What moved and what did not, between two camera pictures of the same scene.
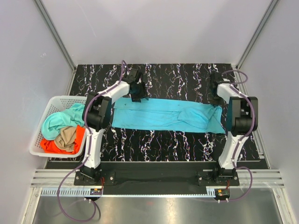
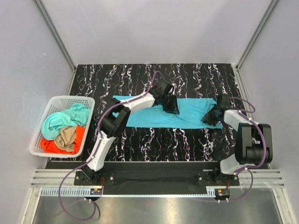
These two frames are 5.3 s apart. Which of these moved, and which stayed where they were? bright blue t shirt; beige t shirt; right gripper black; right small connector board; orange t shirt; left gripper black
Moved: left gripper black; right gripper black
Stayed: orange t shirt; right small connector board; beige t shirt; bright blue t shirt
